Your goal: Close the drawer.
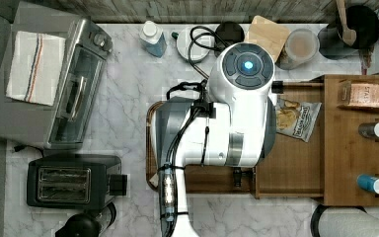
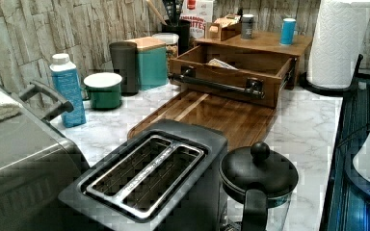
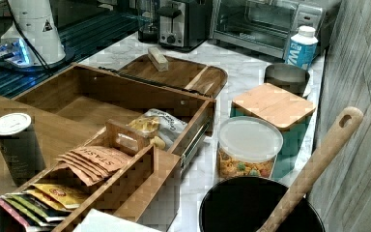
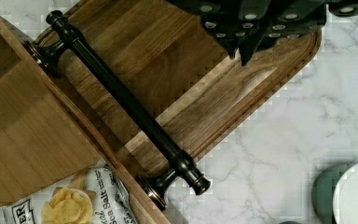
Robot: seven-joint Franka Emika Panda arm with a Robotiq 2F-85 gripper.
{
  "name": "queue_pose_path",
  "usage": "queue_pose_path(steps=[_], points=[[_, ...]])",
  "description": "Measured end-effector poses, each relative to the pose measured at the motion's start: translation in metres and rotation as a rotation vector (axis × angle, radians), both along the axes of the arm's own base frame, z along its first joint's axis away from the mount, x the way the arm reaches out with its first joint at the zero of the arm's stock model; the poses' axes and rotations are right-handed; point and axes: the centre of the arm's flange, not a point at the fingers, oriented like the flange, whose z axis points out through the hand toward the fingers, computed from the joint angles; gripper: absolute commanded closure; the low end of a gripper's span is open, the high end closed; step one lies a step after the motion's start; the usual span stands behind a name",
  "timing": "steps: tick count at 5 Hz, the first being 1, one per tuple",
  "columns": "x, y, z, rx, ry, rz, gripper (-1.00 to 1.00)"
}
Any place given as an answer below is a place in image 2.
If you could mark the small wooden organizer box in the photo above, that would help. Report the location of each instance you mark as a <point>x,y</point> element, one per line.
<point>223,28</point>

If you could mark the black dish drying rack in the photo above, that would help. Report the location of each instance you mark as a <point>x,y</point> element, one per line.
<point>347,200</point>

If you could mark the black lidded french press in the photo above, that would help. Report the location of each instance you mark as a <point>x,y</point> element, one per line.
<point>260,179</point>

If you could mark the blue white-capped bottle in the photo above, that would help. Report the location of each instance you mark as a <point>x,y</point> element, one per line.
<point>66,81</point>

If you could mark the red white cereal box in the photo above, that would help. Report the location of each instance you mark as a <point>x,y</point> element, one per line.
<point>198,13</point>

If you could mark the wooden cutting board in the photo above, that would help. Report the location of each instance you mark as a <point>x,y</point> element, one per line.
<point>241,123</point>

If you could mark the stainless toaster oven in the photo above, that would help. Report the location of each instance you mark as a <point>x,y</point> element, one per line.
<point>36,162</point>

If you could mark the black two-slot toaster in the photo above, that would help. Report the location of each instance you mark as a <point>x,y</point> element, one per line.
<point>166,178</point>

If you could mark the wooden spoon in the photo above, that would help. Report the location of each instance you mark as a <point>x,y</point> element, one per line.
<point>158,15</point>

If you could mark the dark grey tumbler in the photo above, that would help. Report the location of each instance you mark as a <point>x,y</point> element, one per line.
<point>123,57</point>

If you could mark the black paper towel holder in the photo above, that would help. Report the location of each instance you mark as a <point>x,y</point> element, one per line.
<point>305,84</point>

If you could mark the wooden drawer cabinet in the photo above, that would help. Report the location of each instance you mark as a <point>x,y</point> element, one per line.
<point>269,42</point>

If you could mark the green enamel mug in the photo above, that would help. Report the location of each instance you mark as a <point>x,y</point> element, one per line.
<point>104,90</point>

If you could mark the black slotted spatula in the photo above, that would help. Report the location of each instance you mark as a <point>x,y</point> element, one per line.
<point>173,9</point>

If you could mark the paper packet in drawer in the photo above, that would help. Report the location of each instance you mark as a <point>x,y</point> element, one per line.
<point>218,63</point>

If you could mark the glass jar white lid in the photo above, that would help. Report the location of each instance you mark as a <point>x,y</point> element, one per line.
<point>171,41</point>

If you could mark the blue spice shaker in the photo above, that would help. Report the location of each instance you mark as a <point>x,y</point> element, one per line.
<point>287,31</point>

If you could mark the white paper towel roll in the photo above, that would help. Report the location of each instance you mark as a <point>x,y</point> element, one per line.
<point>337,42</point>

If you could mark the black utensil holder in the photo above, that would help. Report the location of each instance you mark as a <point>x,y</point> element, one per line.
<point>182,29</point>

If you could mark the grey spice shaker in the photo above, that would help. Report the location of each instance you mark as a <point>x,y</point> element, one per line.
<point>247,25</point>

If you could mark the teal canister wooden lid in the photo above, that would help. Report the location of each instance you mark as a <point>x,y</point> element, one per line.
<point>151,62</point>

